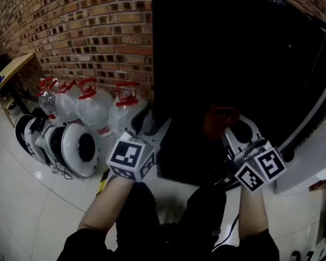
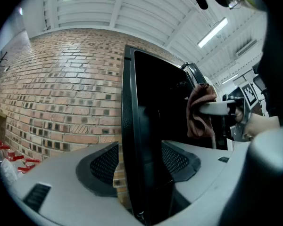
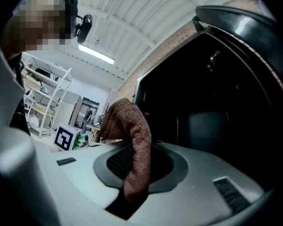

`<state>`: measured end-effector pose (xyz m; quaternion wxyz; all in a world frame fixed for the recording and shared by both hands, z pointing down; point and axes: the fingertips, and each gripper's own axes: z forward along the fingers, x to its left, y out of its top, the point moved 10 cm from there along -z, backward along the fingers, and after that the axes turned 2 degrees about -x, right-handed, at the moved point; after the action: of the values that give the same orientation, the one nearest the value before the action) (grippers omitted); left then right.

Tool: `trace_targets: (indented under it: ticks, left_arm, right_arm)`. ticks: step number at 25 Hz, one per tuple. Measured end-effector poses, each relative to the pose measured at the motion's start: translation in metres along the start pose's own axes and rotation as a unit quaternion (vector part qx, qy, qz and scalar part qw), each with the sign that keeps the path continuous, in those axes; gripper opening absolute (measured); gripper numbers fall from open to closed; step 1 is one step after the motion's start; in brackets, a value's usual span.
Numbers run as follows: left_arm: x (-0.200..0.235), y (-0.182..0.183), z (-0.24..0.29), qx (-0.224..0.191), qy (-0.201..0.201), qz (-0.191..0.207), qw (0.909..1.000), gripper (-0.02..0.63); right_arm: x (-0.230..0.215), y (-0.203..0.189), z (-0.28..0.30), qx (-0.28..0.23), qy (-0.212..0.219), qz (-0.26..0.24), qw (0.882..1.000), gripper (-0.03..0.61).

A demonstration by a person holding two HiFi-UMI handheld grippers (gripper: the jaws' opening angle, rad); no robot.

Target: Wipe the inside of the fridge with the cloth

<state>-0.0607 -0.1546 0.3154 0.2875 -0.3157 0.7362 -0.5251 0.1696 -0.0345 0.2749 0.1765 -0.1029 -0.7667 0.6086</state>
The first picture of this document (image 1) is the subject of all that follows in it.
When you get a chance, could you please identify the white round balance scooter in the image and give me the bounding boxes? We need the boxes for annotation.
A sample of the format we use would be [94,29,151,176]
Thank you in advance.
[15,114,48,163]

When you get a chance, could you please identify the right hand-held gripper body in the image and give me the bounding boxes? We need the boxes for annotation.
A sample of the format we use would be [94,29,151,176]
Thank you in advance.
[224,137,287,192]

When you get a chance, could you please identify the wooden stool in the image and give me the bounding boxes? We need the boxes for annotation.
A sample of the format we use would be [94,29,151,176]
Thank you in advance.
[0,90,17,128]

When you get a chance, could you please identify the thin black scooter cable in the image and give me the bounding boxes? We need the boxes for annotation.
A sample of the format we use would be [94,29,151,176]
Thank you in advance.
[53,160,73,181]

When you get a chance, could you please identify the person's right forearm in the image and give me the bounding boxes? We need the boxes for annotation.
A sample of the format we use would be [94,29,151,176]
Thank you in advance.
[237,185,269,244]

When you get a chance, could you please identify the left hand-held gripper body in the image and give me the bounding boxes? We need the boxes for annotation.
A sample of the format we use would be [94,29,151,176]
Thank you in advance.
[106,129,161,182]

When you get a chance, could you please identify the black refrigerator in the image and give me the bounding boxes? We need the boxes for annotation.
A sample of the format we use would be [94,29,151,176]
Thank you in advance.
[152,0,326,187]

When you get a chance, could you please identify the white round fan heaters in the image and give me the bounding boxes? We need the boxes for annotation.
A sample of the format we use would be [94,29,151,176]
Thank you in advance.
[34,122,103,178]

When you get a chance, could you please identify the crumpled clear water jug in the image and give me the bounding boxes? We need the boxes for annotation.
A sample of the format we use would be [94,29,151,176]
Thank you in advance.
[34,77,58,122]

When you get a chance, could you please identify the person's black clothing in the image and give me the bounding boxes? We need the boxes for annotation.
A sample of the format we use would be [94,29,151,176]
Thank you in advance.
[57,182,280,261]

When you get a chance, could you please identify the clear water jug red handle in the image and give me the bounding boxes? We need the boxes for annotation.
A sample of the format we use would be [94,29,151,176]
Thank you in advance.
[54,79,82,125]
[108,82,149,139]
[74,77,115,138]

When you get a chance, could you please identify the yellow wooden table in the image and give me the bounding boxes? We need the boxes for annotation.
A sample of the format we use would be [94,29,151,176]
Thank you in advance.
[0,53,35,116]

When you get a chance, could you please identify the person's left forearm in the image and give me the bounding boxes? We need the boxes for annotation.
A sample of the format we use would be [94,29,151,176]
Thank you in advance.
[77,176,138,244]

